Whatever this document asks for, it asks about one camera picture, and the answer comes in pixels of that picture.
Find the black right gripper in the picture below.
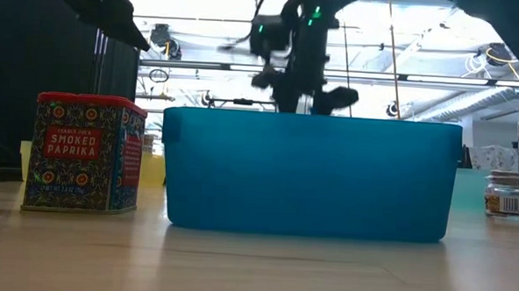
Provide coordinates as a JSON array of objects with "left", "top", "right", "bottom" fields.
[{"left": 271, "top": 14, "right": 363, "bottom": 118}]

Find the paprika tin with red lid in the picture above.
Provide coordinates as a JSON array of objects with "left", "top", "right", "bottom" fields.
[{"left": 20, "top": 89, "right": 149, "bottom": 216}]

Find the small glass spice jar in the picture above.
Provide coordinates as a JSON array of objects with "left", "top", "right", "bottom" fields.
[{"left": 483, "top": 168, "right": 519, "bottom": 218}]

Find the thin metal pole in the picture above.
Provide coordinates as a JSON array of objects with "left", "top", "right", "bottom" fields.
[{"left": 92, "top": 28, "right": 103, "bottom": 96}]

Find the blue plastic bin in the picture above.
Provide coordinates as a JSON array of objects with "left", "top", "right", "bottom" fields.
[{"left": 157, "top": 105, "right": 465, "bottom": 245}]

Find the long ceiling beam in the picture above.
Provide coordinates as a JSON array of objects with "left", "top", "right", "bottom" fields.
[{"left": 139, "top": 58, "right": 519, "bottom": 88}]

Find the black curtain partition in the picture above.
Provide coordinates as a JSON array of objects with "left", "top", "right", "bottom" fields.
[{"left": 0, "top": 0, "right": 143, "bottom": 174}]

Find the teal plastic tray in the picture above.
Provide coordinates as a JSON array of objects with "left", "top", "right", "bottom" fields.
[{"left": 451, "top": 167, "right": 491, "bottom": 214}]

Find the white patterned box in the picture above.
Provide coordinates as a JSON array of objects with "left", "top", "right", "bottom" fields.
[{"left": 467, "top": 143, "right": 519, "bottom": 173}]

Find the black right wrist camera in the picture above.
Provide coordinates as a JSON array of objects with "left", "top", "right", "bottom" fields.
[{"left": 250, "top": 65, "right": 286, "bottom": 91}]

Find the black ceiling bracket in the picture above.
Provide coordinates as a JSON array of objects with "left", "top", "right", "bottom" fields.
[{"left": 208, "top": 96, "right": 276, "bottom": 111}]

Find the hanging black cable loop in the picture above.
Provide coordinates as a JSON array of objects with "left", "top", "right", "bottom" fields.
[{"left": 147, "top": 67, "right": 171, "bottom": 84}]

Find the yellow hanging cable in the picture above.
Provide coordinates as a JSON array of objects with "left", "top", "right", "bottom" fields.
[{"left": 382, "top": 0, "right": 406, "bottom": 121}]

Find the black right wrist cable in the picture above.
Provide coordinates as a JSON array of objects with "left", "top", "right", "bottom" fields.
[{"left": 217, "top": 0, "right": 276, "bottom": 55}]

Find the silver flexible duct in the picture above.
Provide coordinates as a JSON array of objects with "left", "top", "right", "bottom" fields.
[{"left": 413, "top": 83, "right": 519, "bottom": 127}]

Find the ceiling reel with yellow cable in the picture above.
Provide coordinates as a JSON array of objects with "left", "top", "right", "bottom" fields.
[{"left": 485, "top": 40, "right": 514, "bottom": 68}]

